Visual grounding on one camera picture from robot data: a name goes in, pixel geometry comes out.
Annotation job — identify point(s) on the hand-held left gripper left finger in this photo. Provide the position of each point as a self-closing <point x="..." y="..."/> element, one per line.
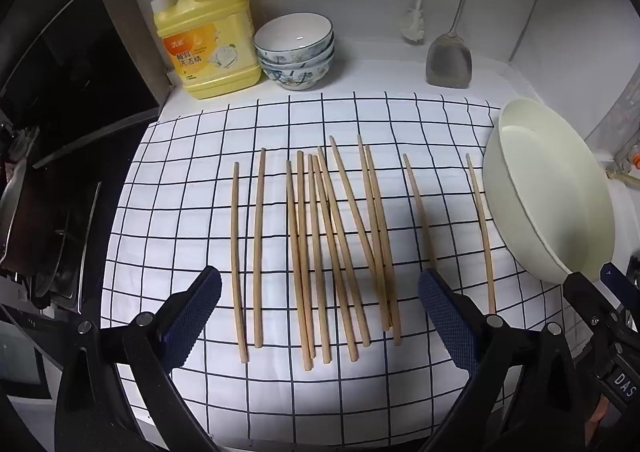
<point x="192" y="317"/>

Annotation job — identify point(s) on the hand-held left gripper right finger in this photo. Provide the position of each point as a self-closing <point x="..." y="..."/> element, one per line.
<point x="447" y="317"/>

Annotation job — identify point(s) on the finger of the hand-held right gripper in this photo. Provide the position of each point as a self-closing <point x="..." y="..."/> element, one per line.
<point x="619" y="280"/>
<point x="585" y="294"/>

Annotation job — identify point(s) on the large cream plastic basin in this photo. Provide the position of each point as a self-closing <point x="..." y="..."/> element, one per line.
<point x="550" y="192"/>

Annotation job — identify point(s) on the pile of wooden chopsticks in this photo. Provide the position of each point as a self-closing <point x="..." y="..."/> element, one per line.
<point x="316" y="232"/>

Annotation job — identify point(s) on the person's right hand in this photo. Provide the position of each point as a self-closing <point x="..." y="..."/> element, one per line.
<point x="598" y="415"/>

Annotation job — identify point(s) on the white dark-grid checkered cloth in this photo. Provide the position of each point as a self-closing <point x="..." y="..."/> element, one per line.
<point x="200" y="182"/>

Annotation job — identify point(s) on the black gas stove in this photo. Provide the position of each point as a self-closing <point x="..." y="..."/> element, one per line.
<point x="60" y="132"/>

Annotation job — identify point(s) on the metal cooking spatula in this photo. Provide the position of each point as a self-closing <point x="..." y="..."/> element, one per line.
<point x="449" y="62"/>

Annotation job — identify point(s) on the blue patterned ceramic bowl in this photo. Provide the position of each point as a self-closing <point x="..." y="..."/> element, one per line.
<point x="292" y="32"/>
<point x="295" y="80"/>
<point x="324" y="63"/>
<point x="322" y="53"/>

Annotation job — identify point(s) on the yellow detergent jug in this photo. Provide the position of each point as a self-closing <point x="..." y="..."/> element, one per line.
<point x="210" y="57"/>

